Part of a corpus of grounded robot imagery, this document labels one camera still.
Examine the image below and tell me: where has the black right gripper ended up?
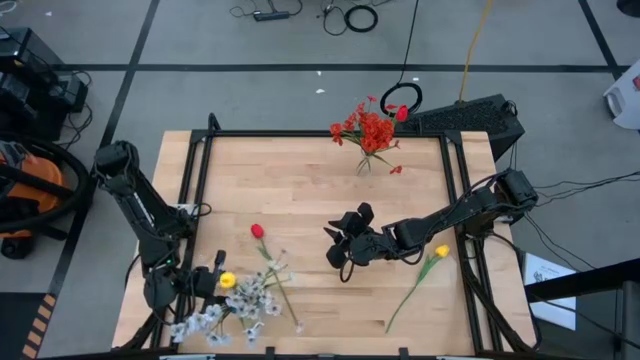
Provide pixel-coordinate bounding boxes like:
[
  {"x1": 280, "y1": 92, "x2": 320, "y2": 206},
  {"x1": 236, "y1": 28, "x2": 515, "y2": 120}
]
[{"x1": 323, "y1": 201, "x2": 396, "y2": 270}]

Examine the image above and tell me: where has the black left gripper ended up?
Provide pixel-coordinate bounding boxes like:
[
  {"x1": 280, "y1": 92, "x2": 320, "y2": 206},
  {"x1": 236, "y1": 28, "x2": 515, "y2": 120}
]
[{"x1": 174, "y1": 249, "x2": 227, "y2": 312}]

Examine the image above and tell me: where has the white flower bunch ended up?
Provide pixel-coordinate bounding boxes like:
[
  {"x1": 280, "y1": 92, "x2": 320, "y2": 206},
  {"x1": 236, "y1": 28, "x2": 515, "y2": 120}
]
[
  {"x1": 224, "y1": 259, "x2": 297, "y2": 349},
  {"x1": 168, "y1": 302, "x2": 226, "y2": 349}
]

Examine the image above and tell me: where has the red tulip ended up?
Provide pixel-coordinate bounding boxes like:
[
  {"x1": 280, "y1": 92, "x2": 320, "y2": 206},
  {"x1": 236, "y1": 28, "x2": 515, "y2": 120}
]
[
  {"x1": 384, "y1": 103, "x2": 411, "y2": 126},
  {"x1": 249, "y1": 223, "x2": 301, "y2": 326}
]

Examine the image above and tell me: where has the red blossom bunch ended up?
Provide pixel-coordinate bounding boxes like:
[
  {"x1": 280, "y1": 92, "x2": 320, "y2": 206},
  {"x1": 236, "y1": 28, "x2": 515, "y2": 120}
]
[
  {"x1": 357, "y1": 112, "x2": 404, "y2": 176},
  {"x1": 329, "y1": 94, "x2": 381, "y2": 151}
]

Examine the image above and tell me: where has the clear glass vase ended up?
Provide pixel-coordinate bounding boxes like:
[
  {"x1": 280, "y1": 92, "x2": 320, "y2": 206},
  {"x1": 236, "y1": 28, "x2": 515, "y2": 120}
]
[{"x1": 355, "y1": 149, "x2": 374, "y2": 176}]

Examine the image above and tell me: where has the orange vacuum cleaner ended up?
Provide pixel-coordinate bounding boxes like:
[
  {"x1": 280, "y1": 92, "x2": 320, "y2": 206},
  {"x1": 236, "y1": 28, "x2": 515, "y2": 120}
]
[
  {"x1": 0, "y1": 139, "x2": 66, "y2": 261},
  {"x1": 0, "y1": 130, "x2": 92, "y2": 236}
]

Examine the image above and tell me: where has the white paper sheet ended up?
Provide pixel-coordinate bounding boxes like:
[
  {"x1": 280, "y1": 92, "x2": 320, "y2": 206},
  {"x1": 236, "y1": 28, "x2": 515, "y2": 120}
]
[{"x1": 523, "y1": 252, "x2": 577, "y2": 332}]

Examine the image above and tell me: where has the black power strip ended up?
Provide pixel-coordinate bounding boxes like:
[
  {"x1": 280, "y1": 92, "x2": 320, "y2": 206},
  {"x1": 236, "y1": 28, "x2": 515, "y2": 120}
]
[{"x1": 252, "y1": 9, "x2": 292, "y2": 23}]

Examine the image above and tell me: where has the black metal stand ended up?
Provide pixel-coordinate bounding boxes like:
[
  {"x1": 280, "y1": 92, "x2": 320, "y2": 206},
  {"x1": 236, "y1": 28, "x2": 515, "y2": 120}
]
[{"x1": 524, "y1": 257, "x2": 640, "y2": 360}]

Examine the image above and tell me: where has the black equipment stack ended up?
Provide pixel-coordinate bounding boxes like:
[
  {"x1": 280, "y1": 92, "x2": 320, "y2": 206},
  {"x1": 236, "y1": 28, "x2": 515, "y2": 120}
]
[{"x1": 0, "y1": 25, "x2": 90, "y2": 142}]

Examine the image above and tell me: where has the white plastic object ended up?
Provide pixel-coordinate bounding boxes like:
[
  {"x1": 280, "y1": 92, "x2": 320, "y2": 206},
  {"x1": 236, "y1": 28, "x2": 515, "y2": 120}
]
[{"x1": 602, "y1": 72, "x2": 640, "y2": 132}]

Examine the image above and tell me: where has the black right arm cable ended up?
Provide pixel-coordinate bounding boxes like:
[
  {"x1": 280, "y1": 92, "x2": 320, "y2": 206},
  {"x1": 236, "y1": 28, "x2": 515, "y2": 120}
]
[{"x1": 338, "y1": 257, "x2": 357, "y2": 284}]

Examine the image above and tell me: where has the black table frame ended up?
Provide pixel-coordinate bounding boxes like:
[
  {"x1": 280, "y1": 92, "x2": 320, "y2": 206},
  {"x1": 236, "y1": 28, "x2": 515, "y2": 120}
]
[{"x1": 112, "y1": 112, "x2": 544, "y2": 360}]

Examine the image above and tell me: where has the black hanging cable with coil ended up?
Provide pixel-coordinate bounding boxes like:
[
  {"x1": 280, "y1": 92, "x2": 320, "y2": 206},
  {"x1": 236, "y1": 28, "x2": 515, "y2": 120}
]
[{"x1": 378, "y1": 0, "x2": 425, "y2": 120}]

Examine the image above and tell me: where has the coiled black floor cable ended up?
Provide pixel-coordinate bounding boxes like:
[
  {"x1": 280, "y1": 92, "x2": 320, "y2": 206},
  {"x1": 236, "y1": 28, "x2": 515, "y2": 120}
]
[{"x1": 343, "y1": 3, "x2": 380, "y2": 34}]

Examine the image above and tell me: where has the yellow hanging cable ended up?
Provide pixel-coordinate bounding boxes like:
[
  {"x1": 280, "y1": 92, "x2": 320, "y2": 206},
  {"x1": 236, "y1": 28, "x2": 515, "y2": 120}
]
[{"x1": 457, "y1": 0, "x2": 495, "y2": 105}]

